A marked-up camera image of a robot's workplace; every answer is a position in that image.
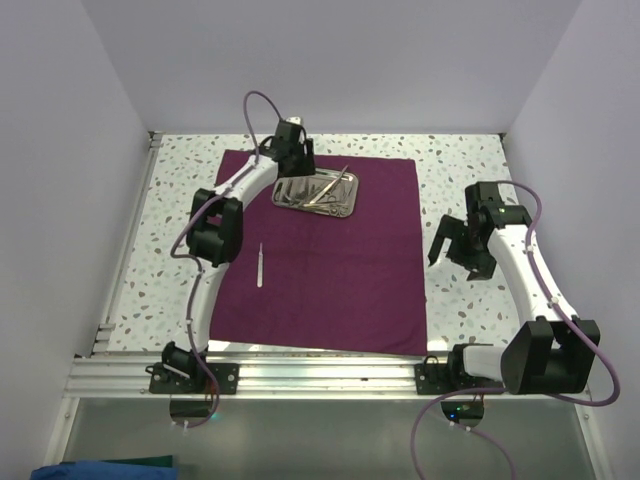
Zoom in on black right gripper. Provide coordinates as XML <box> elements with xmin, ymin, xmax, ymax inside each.
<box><xmin>429</xmin><ymin>214</ymin><xmax>497</xmax><ymax>282</ymax></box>

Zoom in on steel scalpel handle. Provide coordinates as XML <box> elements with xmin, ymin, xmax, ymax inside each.
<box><xmin>256</xmin><ymin>242</ymin><xmax>264</xmax><ymax>288</ymax></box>

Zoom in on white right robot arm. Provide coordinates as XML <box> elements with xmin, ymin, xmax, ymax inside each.
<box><xmin>427</xmin><ymin>181</ymin><xmax>600</xmax><ymax>395</ymax></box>

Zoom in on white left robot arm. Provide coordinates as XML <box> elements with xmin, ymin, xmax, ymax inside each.
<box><xmin>162</xmin><ymin>117</ymin><xmax>315</xmax><ymax>393</ymax></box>

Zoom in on steel instrument tray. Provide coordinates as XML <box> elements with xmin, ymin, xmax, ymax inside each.
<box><xmin>271</xmin><ymin>166</ymin><xmax>359</xmax><ymax>218</ymax></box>

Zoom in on steel scissors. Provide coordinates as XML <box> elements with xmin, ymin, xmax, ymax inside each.
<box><xmin>281</xmin><ymin>183</ymin><xmax>357</xmax><ymax>218</ymax></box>

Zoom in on blue cloth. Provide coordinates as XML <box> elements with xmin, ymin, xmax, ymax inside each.
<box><xmin>30</xmin><ymin>461</ymin><xmax>178</xmax><ymax>480</ymax></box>

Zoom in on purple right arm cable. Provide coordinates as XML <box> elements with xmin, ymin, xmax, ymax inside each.
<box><xmin>409</xmin><ymin>181</ymin><xmax>622</xmax><ymax>480</ymax></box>

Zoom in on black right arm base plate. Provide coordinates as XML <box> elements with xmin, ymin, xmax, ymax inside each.
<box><xmin>414</xmin><ymin>363</ymin><xmax>503</xmax><ymax>395</ymax></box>

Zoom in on aluminium left side rail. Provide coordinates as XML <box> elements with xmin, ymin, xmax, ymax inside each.
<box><xmin>89</xmin><ymin>131</ymin><xmax>164</xmax><ymax>356</ymax></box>

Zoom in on aluminium rail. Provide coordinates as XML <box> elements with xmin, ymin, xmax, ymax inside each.
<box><xmin>63</xmin><ymin>352</ymin><xmax>591</xmax><ymax>400</ymax></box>
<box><xmin>89</xmin><ymin>131</ymin><xmax>164</xmax><ymax>356</ymax></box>

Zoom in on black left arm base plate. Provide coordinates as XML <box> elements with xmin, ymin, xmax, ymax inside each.
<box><xmin>145</xmin><ymin>363</ymin><xmax>240</xmax><ymax>395</ymax></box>

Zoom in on aluminium front rail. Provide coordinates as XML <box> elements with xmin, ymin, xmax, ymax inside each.
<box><xmin>63</xmin><ymin>352</ymin><xmax>591</xmax><ymax>400</ymax></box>

